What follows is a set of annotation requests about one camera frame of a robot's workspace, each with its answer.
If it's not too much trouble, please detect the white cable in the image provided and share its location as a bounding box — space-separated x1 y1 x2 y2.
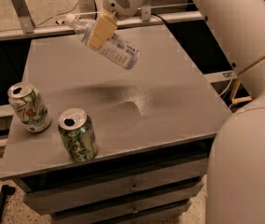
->
218 77 234 97

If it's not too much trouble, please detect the black floor stand leg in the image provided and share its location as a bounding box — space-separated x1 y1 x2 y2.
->
0 185 16 224

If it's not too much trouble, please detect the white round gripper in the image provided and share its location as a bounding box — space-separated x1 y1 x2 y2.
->
87 0 145 50

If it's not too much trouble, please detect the cabinet drawer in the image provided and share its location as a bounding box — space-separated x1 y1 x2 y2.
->
24 157 208 215
52 178 203 224

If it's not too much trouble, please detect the lower cabinet drawer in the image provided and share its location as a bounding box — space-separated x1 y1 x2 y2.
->
52 178 203 224

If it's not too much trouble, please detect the grey metal railing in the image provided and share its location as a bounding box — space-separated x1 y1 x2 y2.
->
0 0 205 44

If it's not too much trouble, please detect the clear blue plastic bottle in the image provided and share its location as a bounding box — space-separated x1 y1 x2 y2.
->
64 14 140 70

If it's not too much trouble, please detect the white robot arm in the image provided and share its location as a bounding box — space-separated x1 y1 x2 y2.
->
192 0 265 224

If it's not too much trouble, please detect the upper cabinet drawer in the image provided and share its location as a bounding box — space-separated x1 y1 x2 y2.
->
24 157 208 215

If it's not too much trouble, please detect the grey drawer cabinet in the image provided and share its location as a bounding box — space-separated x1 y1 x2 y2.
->
0 24 233 224

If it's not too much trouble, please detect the white 7up soda can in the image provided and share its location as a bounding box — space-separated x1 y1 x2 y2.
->
7 82 51 133

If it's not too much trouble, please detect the green soda can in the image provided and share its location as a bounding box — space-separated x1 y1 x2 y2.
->
58 108 97 161

